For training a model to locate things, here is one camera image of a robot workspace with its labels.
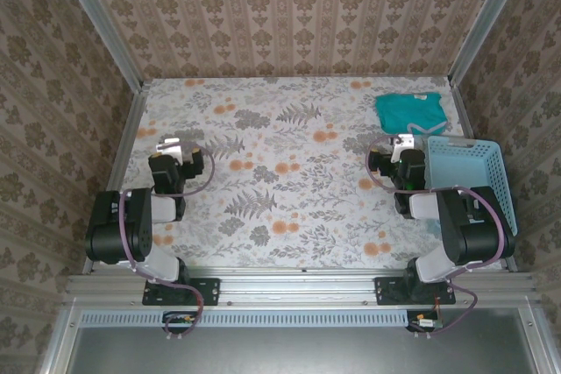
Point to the small right circuit board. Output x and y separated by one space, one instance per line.
423 321

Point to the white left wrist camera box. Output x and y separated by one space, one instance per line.
170 147

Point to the aluminium left side rail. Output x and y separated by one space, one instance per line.
127 146

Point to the floral print tablecloth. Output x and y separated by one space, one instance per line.
263 98

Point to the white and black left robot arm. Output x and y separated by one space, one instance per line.
118 229

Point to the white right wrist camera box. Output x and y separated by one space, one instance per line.
403 143

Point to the small left circuit board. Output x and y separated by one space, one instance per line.
179 320

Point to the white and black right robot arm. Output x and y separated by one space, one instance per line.
473 234

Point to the aluminium left frame post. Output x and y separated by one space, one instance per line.
101 28

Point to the aluminium mounting rail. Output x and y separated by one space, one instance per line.
298 286

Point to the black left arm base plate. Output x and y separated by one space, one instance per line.
206 291

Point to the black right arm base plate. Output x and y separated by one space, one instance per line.
388 291

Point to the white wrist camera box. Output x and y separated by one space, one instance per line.
170 147
403 143

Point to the aluminium right frame post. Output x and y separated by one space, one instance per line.
486 23

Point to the grey metal panel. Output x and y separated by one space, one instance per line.
285 352

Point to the teal t-shirt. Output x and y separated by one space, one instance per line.
407 109

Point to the light blue plastic basket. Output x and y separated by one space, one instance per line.
464 164

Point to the small circuit board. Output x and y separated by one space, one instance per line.
423 321
179 320

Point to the aluminium frame post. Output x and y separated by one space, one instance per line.
486 23
101 28

